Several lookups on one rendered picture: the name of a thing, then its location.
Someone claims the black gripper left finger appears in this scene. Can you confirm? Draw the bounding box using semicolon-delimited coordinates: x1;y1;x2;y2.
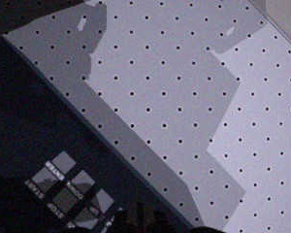
56;202;141;233

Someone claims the grey perforated base plate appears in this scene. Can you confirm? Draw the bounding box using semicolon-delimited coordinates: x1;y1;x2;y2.
0;0;291;233

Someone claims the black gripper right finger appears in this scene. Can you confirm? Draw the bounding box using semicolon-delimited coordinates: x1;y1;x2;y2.
140;202;226;233

